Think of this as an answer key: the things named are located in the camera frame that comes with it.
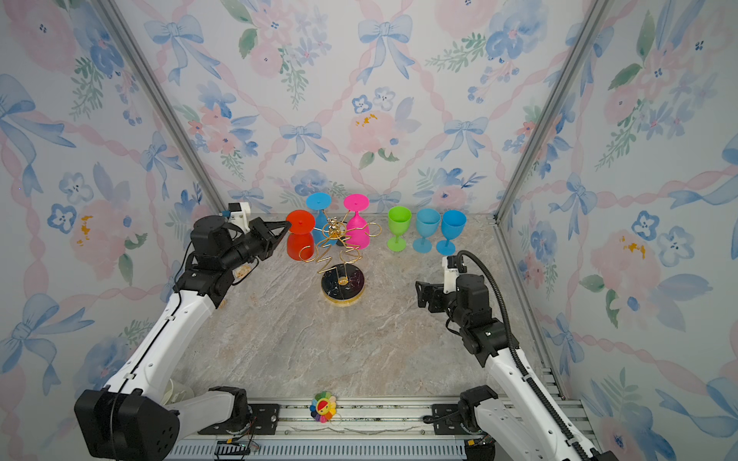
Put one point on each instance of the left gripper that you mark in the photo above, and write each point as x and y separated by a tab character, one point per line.
261	231

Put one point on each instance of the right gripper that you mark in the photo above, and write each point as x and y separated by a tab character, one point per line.
425	296

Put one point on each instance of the red wine glass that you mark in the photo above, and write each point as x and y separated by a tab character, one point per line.
300	239

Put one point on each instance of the teal wine glass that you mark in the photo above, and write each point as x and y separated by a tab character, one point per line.
427	222

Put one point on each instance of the blue wine glass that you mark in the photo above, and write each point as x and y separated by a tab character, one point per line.
452	225
319	202

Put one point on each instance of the green wine glass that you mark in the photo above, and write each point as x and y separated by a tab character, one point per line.
399	221

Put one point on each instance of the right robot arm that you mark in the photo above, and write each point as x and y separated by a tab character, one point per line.
540	430

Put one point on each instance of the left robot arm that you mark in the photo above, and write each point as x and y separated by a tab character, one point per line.
127	419

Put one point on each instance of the pink wine glass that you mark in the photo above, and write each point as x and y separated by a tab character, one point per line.
357	234

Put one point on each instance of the round cracker piece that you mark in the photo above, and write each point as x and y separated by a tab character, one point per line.
243	272

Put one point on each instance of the rainbow flower toy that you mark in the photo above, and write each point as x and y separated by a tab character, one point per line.
323	407

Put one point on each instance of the white paper cup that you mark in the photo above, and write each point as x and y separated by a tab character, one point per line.
176	392

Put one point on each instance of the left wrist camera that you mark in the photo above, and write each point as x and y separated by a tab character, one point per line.
238	213

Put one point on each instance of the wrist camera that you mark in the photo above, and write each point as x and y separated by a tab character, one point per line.
453	267
238	213

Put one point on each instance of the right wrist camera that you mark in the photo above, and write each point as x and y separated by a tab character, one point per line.
453	267

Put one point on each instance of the gold wire glass rack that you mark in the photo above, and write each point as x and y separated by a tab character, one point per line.
342	282

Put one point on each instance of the aluminium mounting rail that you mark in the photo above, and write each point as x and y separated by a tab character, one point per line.
369	416

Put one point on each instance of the left frame post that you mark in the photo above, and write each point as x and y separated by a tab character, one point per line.
113	19

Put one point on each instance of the frame post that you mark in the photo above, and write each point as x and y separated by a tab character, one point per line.
113	19
591	26

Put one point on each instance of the right frame post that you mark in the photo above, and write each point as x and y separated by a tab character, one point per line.
591	26

